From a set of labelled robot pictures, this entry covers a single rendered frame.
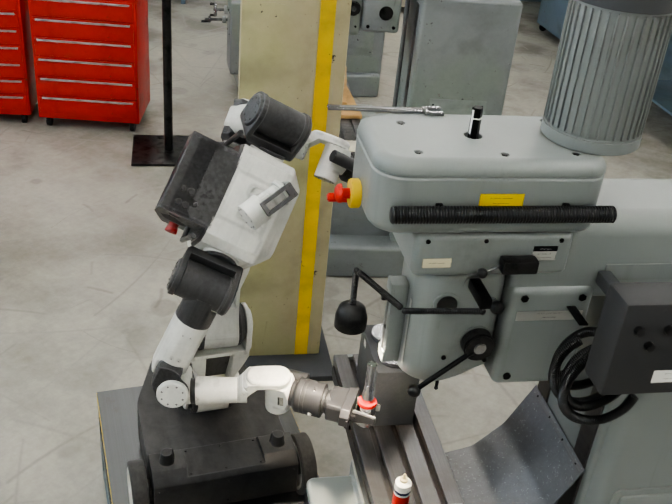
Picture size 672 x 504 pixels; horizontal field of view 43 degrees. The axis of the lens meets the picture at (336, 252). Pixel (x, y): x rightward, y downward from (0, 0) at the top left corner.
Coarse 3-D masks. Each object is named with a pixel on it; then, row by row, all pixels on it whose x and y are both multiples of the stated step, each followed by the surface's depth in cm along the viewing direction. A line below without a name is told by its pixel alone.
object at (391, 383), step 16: (368, 336) 238; (368, 352) 235; (384, 368) 226; (400, 368) 227; (384, 384) 227; (400, 384) 228; (384, 400) 230; (400, 400) 230; (384, 416) 233; (400, 416) 233
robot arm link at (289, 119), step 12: (276, 108) 203; (288, 108) 206; (264, 120) 202; (276, 120) 203; (288, 120) 204; (300, 120) 207; (264, 132) 205; (276, 132) 205; (288, 132) 205; (300, 132) 207; (288, 144) 209
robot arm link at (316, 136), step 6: (312, 132) 232; (318, 132) 232; (324, 132) 233; (312, 138) 232; (318, 138) 232; (324, 138) 232; (330, 138) 232; (336, 138) 232; (306, 144) 232; (312, 144) 237; (336, 144) 232; (342, 144) 232; (348, 144) 234; (300, 150) 233; (306, 150) 237; (300, 156) 234
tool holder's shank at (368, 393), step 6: (372, 366) 203; (366, 372) 205; (372, 372) 203; (366, 378) 205; (372, 378) 204; (366, 384) 206; (372, 384) 205; (366, 390) 207; (372, 390) 207; (366, 396) 207; (372, 396) 207; (366, 402) 208
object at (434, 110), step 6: (330, 108) 175; (336, 108) 175; (342, 108) 175; (348, 108) 175; (354, 108) 176; (360, 108) 176; (366, 108) 176; (372, 108) 176; (378, 108) 177; (384, 108) 177; (390, 108) 177; (396, 108) 177; (402, 108) 178; (408, 108) 178; (414, 108) 178; (420, 108) 179; (426, 108) 179; (432, 108) 180; (438, 108) 180; (426, 114) 177; (432, 114) 177; (438, 114) 178
